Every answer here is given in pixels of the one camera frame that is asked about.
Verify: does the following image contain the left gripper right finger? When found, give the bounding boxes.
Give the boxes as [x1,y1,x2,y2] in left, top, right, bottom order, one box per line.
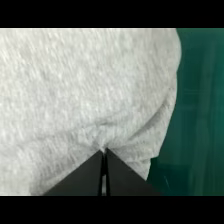
[105,148,162,197]

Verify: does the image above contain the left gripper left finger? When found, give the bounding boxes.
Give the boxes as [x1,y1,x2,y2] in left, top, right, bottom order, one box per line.
[44,150,104,197]

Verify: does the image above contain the grey T-shirt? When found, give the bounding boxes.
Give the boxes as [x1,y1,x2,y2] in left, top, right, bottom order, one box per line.
[0,28,183,197]

